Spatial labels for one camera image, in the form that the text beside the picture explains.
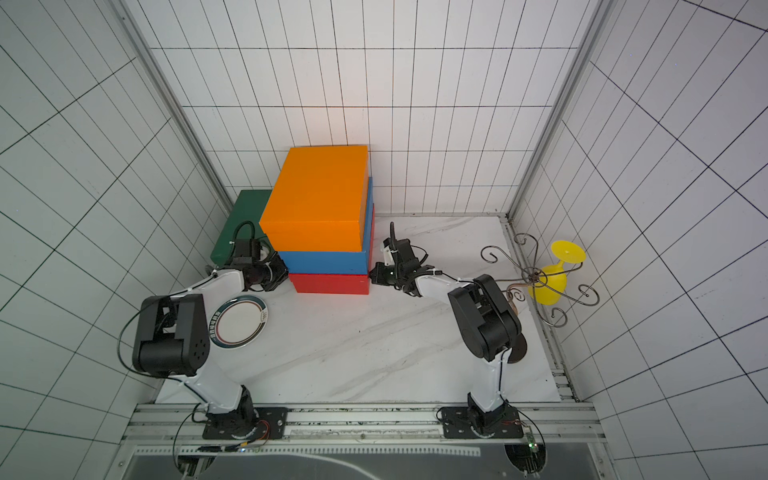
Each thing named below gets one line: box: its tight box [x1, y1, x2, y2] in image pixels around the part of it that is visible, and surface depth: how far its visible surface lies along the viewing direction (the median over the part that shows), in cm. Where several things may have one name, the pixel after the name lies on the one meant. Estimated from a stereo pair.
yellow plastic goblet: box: [528, 240, 586, 306], surface depth 68 cm
